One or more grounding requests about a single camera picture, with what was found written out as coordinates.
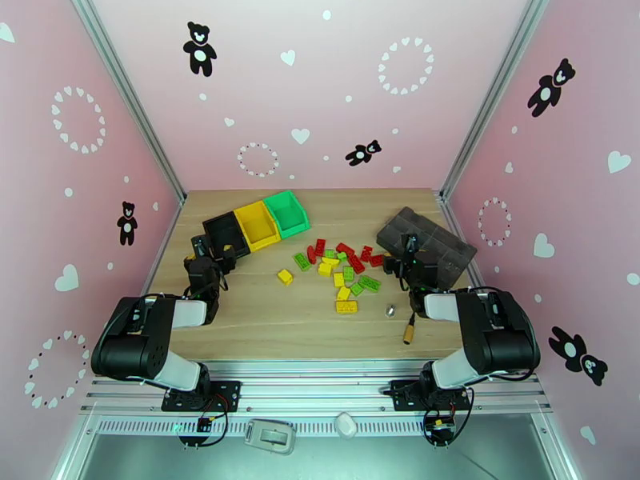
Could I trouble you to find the dark translucent organizer box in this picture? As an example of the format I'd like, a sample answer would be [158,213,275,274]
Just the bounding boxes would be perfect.
[375,206,478,290]

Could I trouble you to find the black plastic bin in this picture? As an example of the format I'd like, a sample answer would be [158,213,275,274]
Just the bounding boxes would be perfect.
[202,210,253,261]

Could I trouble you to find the yellow plastic bin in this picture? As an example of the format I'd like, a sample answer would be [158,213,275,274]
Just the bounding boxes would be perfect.
[234,199,282,253]

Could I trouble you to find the green plastic bin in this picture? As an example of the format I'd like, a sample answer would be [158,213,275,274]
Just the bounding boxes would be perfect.
[263,190,312,241]

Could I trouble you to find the yellow power connector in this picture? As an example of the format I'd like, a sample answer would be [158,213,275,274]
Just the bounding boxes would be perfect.
[425,414,458,447]

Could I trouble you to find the small white rounded puck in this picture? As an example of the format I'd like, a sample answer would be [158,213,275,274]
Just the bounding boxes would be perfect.
[334,412,358,441]

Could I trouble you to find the grey white plastic device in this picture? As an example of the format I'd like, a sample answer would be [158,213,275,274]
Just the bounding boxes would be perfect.
[243,418,297,456]

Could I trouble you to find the slotted metal strip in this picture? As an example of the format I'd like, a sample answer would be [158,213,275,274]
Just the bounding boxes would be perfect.
[94,417,431,438]

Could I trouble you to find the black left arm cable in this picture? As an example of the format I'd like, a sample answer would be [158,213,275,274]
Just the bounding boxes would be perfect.
[142,267,232,301]

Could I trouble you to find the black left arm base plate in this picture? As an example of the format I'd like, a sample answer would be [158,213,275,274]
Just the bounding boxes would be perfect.
[161,379,242,413]

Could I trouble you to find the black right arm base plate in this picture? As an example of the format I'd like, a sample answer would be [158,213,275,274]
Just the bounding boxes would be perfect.
[390,379,471,413]

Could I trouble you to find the aluminium front frame rails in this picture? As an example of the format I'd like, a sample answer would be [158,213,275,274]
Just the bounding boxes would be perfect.
[79,359,554,417]

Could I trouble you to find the aluminium left frame post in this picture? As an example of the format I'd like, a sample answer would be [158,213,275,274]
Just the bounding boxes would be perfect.
[67,0,189,207]

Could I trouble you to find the aluminium frame post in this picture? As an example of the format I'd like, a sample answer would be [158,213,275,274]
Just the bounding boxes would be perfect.
[67,0,189,207]
[438,0,557,202]

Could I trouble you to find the aluminium right frame post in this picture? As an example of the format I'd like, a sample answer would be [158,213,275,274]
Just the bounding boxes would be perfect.
[438,0,557,202]

